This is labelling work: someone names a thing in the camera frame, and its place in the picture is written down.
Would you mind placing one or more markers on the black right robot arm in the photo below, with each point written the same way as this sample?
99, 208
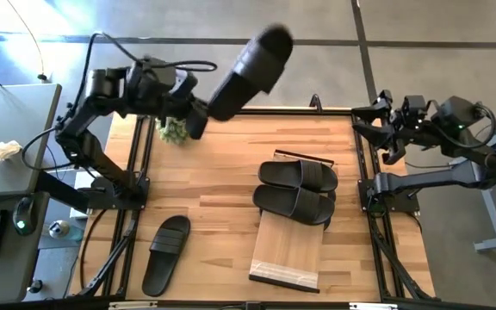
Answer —
424, 181

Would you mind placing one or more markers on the white power strip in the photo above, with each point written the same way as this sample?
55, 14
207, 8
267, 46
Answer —
80, 202

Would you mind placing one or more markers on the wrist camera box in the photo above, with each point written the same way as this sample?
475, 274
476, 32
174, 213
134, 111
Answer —
414, 105
186, 84

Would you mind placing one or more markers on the green fuzzy plush ball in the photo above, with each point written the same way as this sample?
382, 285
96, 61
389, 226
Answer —
172, 131

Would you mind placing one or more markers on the silver round can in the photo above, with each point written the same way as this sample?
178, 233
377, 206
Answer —
58, 229

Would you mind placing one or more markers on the black desk foot beam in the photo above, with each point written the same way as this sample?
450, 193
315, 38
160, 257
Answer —
60, 189

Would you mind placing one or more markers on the grey desk top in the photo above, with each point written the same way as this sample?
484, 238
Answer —
15, 125

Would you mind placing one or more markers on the black aluminium table frame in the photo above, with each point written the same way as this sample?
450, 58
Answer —
295, 113

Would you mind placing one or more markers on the silver metal bracket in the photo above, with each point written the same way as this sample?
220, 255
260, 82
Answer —
373, 306
132, 305

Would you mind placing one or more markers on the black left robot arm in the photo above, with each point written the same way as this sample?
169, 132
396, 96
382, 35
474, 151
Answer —
97, 159

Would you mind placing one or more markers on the wooden shelf black metal legs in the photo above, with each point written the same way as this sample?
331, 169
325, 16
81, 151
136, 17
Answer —
287, 249

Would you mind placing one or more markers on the crumpled white tissue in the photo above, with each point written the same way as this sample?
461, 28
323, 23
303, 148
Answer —
3, 151

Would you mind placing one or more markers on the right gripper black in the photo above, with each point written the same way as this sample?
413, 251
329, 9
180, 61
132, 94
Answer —
409, 129

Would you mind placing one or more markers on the black round knob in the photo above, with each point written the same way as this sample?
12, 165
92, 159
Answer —
35, 285

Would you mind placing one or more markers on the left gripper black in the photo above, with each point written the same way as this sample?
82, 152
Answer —
185, 107

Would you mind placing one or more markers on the grey desk with keyboard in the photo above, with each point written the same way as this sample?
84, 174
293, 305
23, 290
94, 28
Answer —
7, 275

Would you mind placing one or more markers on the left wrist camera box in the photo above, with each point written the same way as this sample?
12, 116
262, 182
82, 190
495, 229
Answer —
186, 84

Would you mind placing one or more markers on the black computer mouse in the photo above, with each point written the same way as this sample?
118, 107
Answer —
25, 213

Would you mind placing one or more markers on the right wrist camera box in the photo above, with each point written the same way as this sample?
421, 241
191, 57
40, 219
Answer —
414, 105

